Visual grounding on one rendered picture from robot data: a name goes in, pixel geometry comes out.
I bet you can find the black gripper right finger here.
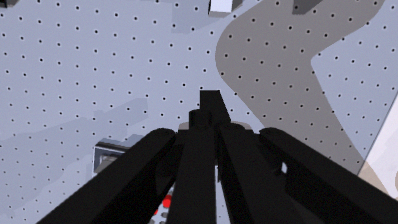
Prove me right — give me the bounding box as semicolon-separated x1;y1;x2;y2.
210;90;398;224

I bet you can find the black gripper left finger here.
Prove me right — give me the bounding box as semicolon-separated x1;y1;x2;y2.
36;90;217;224

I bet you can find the grey flat base plate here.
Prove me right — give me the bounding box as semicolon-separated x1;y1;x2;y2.
0;0;398;224

